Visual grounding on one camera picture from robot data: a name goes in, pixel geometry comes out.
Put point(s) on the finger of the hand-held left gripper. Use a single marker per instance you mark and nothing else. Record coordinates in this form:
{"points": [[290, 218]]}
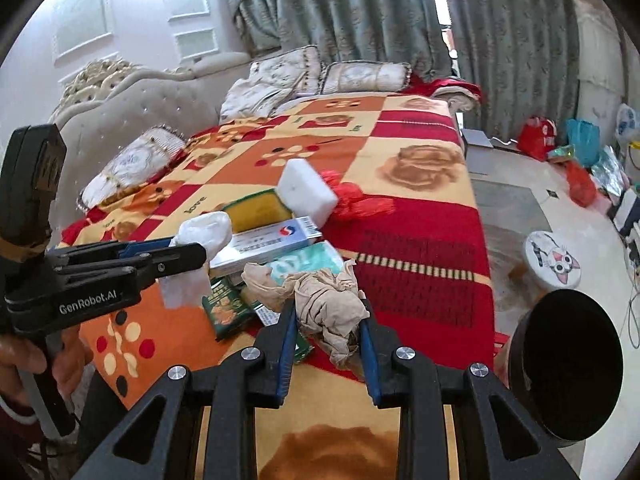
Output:
{"points": [[145, 248], [170, 262]]}

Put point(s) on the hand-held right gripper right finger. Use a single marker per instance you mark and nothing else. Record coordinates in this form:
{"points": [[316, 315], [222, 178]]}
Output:
{"points": [[370, 360]]}

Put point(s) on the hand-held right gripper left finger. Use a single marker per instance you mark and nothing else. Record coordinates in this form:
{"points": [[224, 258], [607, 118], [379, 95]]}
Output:
{"points": [[288, 355]]}

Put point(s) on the beige stocking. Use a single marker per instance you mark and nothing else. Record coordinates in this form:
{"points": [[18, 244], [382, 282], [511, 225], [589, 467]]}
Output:
{"points": [[325, 310]]}

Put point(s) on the white blue cardboard box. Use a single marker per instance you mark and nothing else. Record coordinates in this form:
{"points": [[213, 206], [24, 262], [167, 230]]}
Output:
{"points": [[270, 242]]}

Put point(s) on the yellow green scouring sponge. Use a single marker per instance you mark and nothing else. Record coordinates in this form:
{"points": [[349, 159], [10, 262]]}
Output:
{"points": [[257, 210]]}

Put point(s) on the person's left hand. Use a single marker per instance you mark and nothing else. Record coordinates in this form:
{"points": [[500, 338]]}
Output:
{"points": [[70, 357]]}

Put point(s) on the small green white box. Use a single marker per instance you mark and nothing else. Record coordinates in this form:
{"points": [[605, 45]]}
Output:
{"points": [[267, 317]]}

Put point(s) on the white plastic bag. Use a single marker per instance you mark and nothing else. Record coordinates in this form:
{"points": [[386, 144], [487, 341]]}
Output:
{"points": [[627, 125], [205, 232]]}

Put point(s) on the green snack packet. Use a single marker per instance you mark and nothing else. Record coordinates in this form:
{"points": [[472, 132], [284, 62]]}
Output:
{"points": [[227, 310]]}

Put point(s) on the white embroidered pillow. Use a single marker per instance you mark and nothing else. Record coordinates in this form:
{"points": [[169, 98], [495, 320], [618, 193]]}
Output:
{"points": [[285, 70], [365, 77], [130, 165]]}

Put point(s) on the green tissue pack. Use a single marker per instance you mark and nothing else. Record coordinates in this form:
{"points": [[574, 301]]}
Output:
{"points": [[305, 260]]}

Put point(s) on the red orange printed blanket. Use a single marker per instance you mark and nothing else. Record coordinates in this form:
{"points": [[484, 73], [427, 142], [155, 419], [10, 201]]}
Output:
{"points": [[410, 240]]}

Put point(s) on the red plastic stool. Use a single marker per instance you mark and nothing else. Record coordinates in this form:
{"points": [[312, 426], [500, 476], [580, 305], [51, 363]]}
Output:
{"points": [[500, 347]]}

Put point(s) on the large white foam block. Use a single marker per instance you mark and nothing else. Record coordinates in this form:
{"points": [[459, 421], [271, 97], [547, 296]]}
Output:
{"points": [[307, 190]]}

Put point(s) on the red plastic bag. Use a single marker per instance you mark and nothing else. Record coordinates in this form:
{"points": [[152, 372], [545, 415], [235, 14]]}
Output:
{"points": [[580, 182], [360, 200]]}

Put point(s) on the white wrinkled cushion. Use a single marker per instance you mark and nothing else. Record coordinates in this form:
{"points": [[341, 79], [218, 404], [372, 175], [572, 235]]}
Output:
{"points": [[255, 97]]}

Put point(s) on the round cat print stool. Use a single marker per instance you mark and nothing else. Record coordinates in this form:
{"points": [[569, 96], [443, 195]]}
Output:
{"points": [[550, 260]]}

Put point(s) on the grey box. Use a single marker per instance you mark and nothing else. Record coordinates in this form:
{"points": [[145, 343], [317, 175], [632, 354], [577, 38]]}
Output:
{"points": [[480, 142]]}

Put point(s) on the red shopping bag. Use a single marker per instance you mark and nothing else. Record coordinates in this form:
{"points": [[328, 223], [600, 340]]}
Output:
{"points": [[537, 137]]}

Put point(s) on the shiny green packet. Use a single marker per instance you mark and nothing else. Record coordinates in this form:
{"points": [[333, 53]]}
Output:
{"points": [[562, 152]]}

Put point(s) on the red cloth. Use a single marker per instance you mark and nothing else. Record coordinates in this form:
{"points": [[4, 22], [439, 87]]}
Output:
{"points": [[455, 87]]}

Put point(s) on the grey green patterned curtain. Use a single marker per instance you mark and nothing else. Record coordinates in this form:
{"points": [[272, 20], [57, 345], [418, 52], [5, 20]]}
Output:
{"points": [[330, 10], [510, 45]]}

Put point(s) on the silver foil bag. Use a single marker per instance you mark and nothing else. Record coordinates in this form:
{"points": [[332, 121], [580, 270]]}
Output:
{"points": [[607, 170]]}

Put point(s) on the teal shopping bag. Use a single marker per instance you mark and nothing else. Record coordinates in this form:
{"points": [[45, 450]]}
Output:
{"points": [[582, 140]]}

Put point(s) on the white column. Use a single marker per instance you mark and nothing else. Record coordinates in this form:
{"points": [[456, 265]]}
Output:
{"points": [[595, 60]]}

